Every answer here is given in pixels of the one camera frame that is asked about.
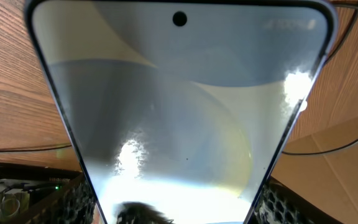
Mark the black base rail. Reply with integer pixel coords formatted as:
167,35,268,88
0,163,81,223

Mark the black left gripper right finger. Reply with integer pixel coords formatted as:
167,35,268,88
247,177,341,224

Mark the blue Galaxy smartphone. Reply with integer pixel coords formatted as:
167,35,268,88
24,1,337,223

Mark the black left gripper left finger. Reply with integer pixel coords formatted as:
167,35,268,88
8,174,96,224

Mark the black charger cable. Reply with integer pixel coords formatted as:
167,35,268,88
0,0,358,156

